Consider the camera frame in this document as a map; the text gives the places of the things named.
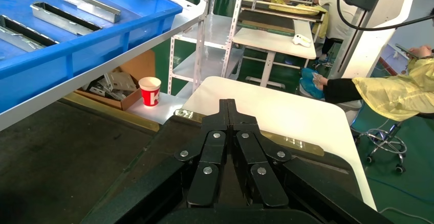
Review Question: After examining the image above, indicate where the seated person in yellow coat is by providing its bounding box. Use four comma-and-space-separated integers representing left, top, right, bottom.
312, 7, 434, 122

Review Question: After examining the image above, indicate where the blue plastic tray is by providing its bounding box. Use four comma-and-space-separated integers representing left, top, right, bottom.
0, 0, 184, 115

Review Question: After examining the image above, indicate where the red and white paper cup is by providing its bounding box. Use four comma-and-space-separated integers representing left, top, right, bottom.
138, 77, 162, 107

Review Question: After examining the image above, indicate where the white handheld gadget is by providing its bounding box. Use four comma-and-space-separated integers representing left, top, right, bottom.
292, 33, 312, 48

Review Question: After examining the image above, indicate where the white metal shelf rack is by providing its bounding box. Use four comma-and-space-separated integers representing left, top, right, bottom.
0, 0, 211, 132

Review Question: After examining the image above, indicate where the pile of grey metal brackets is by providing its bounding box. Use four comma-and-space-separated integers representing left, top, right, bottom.
81, 71, 138, 101

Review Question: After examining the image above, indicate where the dark smartphone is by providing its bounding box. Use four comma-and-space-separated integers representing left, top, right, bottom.
394, 43, 420, 60

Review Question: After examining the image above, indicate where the dark workbench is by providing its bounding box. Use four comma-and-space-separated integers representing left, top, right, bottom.
237, 0, 328, 37

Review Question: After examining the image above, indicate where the brown cardboard box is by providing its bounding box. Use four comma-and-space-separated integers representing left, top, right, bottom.
75, 50, 157, 111

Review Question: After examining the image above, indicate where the grey metal channel part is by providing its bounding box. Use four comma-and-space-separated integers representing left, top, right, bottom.
30, 1, 102, 36
62, 0, 122, 24
0, 15, 60, 53

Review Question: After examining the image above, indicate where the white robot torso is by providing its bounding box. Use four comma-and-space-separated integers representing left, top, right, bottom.
327, 0, 418, 80

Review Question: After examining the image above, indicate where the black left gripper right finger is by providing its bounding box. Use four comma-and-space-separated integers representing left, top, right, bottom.
228, 99, 396, 224

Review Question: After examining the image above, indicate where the chrome base swivel stool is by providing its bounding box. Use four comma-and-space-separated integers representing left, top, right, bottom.
354, 112, 434, 175

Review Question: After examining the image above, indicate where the white floor cable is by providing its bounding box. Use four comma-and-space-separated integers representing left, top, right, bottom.
378, 207, 434, 224

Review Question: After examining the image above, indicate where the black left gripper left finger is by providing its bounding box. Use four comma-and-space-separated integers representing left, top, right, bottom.
80, 99, 233, 224

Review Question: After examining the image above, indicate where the yellow cloth on workbench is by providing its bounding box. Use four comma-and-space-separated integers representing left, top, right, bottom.
269, 0, 329, 17

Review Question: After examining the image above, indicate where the white perforated storage rack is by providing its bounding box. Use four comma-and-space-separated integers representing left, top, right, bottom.
167, 0, 264, 93

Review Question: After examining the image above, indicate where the dark felt mat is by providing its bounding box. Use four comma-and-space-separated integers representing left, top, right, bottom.
0, 92, 161, 224

